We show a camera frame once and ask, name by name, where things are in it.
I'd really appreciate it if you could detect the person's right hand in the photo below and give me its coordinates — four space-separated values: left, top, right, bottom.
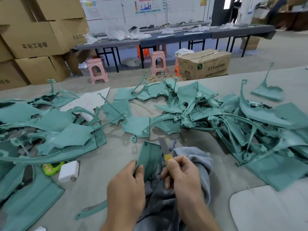
161 155 212 222

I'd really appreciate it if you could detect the white power adapter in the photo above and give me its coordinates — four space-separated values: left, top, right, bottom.
58 160 80 183

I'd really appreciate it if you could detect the white paper sheet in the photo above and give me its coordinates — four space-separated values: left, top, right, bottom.
60 87 111 114

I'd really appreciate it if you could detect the orange object under table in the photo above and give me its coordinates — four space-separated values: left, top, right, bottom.
137 44 151 59

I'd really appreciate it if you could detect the person's left hand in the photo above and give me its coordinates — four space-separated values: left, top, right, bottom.
101 160 146 231

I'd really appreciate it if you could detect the yellow-handled deburring knife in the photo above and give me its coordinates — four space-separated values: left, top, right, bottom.
159 137 174 165

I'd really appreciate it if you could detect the green and yellow gadget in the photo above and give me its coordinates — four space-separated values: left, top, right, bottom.
42 161 65 176

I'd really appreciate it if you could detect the pink plastic stool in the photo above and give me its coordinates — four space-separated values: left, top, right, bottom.
87 58 109 85
150 50 169 77

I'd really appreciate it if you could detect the brown cardboard box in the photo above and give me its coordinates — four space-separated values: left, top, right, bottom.
178 49 233 81

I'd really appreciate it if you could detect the long grey work table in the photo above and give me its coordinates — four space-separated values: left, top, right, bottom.
72 24 276 73

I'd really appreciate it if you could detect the grey-blue wiping cloth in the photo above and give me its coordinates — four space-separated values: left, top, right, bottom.
134 147 215 231

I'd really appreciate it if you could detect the pile of green plastic parts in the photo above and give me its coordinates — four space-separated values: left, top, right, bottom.
0 62 308 231

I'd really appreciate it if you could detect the dark door with window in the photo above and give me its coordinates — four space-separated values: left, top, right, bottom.
211 0 241 26

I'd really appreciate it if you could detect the stack of brown cardboard boxes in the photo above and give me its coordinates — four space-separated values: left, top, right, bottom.
0 0 90 90

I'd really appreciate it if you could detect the single green plastic part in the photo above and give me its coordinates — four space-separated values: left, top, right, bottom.
74 141 164 220

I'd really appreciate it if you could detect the white foam sheet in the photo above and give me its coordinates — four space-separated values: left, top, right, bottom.
229 184 308 231

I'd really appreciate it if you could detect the heap of clear plastic bags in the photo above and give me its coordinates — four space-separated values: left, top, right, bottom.
83 27 153 45

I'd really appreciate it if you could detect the colourful wall poster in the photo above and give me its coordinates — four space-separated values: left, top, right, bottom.
134 0 163 14

